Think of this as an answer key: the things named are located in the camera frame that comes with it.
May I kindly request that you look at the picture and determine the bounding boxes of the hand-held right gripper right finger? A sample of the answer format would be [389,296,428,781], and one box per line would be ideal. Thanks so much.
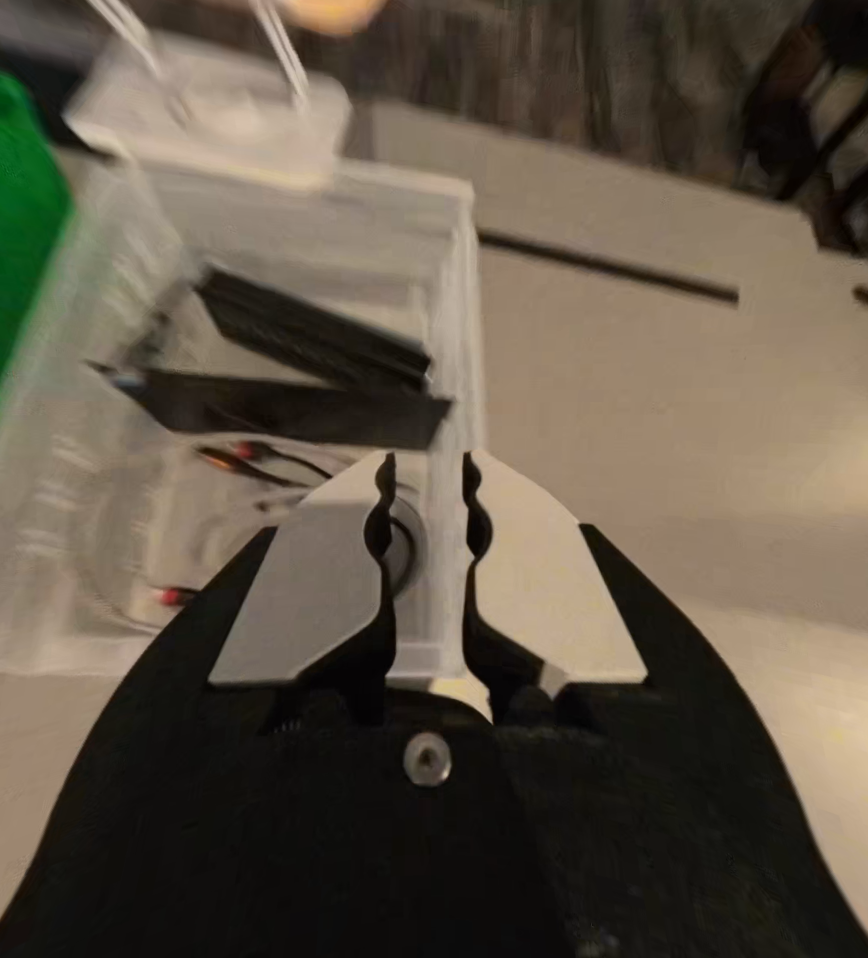
[462,451,647,724]

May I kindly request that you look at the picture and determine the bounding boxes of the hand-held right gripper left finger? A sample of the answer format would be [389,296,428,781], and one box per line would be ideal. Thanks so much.
[209,451,399,725]

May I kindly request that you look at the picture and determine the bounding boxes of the grey usb hub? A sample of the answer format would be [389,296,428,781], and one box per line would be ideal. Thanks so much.
[196,268,435,392]

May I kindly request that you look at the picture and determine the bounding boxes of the clear plastic storage bin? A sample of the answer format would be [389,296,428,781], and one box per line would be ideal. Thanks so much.
[0,156,489,678]

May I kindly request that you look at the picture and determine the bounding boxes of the dark divider plate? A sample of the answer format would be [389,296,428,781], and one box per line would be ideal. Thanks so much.
[88,359,455,452]

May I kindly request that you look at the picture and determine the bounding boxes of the white lamp base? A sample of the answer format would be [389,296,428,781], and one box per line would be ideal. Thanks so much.
[65,0,354,192]

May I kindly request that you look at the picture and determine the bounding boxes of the black metal rack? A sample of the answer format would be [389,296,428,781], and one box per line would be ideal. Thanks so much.
[737,0,868,251]

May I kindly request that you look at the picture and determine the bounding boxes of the round wooden table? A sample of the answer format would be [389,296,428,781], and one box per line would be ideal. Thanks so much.
[280,0,391,37]

